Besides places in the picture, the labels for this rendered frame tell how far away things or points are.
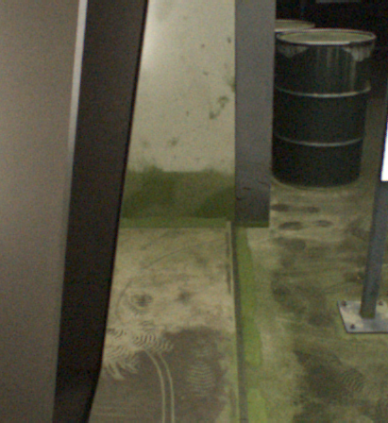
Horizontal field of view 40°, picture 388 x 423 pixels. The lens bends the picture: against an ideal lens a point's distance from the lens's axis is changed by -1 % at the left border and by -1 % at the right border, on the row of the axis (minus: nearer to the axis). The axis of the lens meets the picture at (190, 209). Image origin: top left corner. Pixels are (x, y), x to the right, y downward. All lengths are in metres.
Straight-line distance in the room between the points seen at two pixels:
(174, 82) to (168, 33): 0.23
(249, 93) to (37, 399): 2.23
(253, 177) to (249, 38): 0.69
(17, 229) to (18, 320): 0.09
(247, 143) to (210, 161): 0.21
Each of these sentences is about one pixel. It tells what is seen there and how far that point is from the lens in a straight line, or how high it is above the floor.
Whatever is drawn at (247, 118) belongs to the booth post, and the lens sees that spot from 2.65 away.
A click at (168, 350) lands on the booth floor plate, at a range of 1.99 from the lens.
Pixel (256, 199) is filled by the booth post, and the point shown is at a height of 0.17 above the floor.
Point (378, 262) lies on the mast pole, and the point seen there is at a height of 0.28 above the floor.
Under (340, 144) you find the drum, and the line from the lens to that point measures 3.27.
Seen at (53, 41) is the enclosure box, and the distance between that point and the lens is 0.38.
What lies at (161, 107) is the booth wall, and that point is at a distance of 2.64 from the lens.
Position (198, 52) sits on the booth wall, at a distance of 2.58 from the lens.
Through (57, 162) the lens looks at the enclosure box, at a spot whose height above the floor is 1.19.
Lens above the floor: 1.32
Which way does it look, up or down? 25 degrees down
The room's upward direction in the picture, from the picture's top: 2 degrees counter-clockwise
